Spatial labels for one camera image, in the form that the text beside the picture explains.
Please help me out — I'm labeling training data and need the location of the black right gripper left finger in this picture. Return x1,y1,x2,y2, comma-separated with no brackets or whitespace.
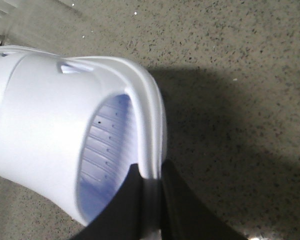
73,163,143,240

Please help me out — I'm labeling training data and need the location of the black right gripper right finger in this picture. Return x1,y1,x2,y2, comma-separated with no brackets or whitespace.
160,160,245,240

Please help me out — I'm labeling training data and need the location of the light blue slipper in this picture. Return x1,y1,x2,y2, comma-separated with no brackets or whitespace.
0,45,51,126
0,52,167,226

